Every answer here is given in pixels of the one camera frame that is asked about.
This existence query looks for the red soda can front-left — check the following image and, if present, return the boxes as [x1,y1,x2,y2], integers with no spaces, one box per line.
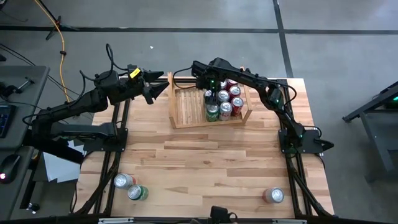
[113,172,137,190]

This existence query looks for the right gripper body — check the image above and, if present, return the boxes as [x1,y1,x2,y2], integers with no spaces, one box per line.
[191,57,225,91]

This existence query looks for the white paper sheets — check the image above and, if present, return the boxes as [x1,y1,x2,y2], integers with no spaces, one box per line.
[42,139,85,184]

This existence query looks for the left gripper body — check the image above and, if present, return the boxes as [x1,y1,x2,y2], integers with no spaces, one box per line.
[119,73,150,101]

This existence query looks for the wooden slatted shelf crate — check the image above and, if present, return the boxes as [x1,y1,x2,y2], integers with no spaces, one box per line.
[167,70,253,130]

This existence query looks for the black clamp tool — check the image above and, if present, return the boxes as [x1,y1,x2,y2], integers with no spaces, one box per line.
[0,77,35,98]

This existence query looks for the black computer mouse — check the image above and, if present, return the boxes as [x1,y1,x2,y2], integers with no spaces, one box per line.
[0,154,21,184]

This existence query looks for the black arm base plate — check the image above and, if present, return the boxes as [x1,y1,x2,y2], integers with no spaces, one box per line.
[83,128,129,153]
[278,129,335,156]

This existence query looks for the black aluminium table frame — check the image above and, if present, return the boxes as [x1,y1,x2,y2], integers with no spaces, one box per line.
[70,76,335,224]

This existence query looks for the black desk support beam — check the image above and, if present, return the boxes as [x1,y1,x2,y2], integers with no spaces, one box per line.
[22,136,85,165]

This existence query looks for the silver Diet Coke can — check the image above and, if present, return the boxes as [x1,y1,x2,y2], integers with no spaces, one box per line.
[262,186,285,205]
[218,101,233,121]

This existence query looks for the black tripod stand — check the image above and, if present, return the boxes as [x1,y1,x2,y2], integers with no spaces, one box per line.
[36,0,80,41]

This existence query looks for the black keyboard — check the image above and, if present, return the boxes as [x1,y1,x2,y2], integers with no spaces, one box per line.
[0,104,16,139]

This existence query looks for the yellow extension cable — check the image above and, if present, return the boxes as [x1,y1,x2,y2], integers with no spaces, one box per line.
[33,0,70,104]

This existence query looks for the black device with cable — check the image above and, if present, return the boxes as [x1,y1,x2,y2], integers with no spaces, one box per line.
[210,205,239,224]

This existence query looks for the dark metal side table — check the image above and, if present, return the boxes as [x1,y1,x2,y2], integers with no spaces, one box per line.
[341,80,398,182]

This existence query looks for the black caster wheel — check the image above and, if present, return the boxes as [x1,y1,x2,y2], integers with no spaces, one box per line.
[25,202,41,214]

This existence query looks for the silver metal bracket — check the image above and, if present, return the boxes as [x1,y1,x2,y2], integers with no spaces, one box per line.
[98,217,135,224]
[272,218,308,224]

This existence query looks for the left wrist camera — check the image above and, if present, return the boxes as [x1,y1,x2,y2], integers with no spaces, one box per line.
[126,63,144,80]

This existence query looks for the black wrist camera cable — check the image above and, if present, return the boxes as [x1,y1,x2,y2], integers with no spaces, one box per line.
[79,42,130,83]

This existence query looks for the grey side desk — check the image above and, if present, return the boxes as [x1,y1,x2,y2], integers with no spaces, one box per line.
[0,65,50,150]
[0,146,35,220]

